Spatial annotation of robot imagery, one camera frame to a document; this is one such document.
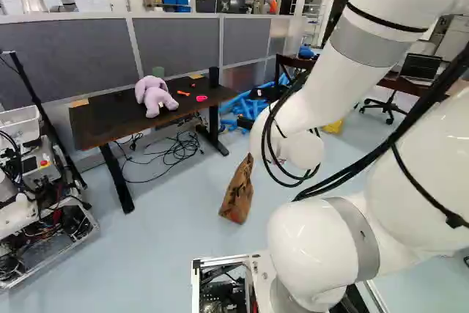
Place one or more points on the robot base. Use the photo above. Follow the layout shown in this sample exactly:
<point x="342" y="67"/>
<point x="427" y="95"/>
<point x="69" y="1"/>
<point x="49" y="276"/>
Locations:
<point x="223" y="283"/>

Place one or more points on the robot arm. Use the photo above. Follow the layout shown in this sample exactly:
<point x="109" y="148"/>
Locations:
<point x="366" y="71"/>

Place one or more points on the brown paper bag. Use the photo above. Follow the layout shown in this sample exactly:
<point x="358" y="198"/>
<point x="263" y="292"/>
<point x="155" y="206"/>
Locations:
<point x="238" y="195"/>

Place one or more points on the blue foam tube pile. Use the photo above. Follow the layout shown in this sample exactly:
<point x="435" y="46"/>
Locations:
<point x="249" y="104"/>

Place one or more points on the black cylindrical speaker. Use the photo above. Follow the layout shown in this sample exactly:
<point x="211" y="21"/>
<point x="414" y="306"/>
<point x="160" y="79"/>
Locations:
<point x="213" y="76"/>

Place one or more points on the orange small tool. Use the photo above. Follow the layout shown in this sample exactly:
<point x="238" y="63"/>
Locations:
<point x="183" y="92"/>

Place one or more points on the yellow sticky note pad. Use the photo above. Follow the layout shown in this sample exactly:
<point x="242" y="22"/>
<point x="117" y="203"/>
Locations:
<point x="195" y="76"/>

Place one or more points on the purple plush toy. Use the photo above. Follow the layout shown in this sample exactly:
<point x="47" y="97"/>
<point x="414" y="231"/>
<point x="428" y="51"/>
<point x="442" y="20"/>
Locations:
<point x="154" y="96"/>

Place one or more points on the yellow floor sign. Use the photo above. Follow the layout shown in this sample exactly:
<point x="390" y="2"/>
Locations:
<point x="333" y="127"/>

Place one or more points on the green cylindrical cup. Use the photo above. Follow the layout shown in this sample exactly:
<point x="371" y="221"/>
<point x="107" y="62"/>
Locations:
<point x="158" y="72"/>

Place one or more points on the blue plush toy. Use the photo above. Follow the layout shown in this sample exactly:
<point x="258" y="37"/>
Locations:
<point x="306" y="52"/>

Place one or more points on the dark wooden table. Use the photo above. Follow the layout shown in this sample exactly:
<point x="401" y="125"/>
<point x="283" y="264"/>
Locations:
<point x="121" y="115"/>

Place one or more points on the grey office partition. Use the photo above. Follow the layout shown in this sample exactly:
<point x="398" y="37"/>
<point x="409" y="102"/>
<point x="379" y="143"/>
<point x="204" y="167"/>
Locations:
<point x="110" y="52"/>

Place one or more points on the black office chair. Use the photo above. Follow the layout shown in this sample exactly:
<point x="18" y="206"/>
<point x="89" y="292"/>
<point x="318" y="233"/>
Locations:
<point x="383" y="104"/>

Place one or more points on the dark wooden desk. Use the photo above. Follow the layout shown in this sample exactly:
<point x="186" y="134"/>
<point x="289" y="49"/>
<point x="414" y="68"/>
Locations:
<point x="399" y="84"/>

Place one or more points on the open laptop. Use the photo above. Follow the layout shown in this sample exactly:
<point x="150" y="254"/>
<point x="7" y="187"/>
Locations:
<point x="419" y="67"/>

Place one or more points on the white robot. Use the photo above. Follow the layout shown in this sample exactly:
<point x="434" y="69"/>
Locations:
<point x="33" y="195"/>

